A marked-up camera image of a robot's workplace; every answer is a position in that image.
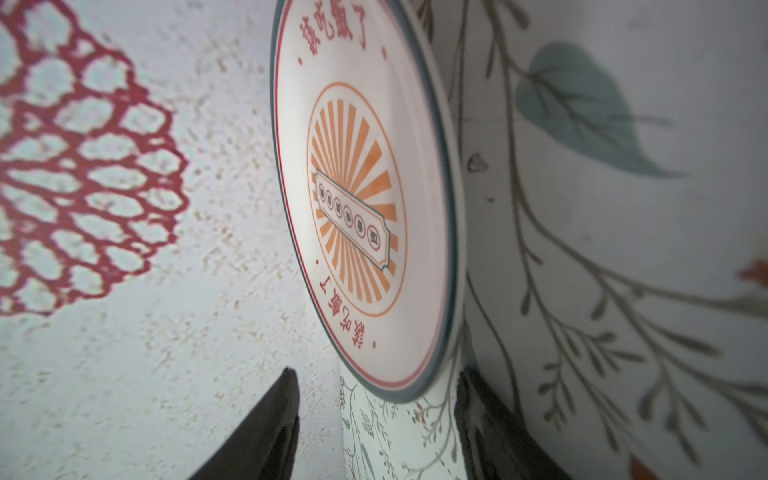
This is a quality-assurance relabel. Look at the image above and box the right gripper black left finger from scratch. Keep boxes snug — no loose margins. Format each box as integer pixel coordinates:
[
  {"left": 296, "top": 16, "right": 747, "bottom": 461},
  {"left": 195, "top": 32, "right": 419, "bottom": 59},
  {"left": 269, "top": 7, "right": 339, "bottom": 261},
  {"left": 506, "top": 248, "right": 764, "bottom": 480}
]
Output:
[{"left": 191, "top": 368, "right": 300, "bottom": 480}]

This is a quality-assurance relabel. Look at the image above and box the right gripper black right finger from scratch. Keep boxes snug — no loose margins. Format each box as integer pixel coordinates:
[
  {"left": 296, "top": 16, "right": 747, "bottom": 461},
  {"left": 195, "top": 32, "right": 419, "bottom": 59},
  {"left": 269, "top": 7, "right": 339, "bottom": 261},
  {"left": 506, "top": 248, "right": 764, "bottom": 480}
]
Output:
[{"left": 454, "top": 369, "right": 570, "bottom": 480}]

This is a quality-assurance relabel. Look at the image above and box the orange sunburst plate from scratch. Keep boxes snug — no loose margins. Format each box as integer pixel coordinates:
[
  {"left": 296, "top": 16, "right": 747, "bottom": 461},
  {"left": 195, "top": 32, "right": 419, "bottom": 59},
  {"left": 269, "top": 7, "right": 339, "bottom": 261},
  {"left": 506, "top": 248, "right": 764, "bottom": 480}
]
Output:
[{"left": 270, "top": 1, "right": 467, "bottom": 403}]

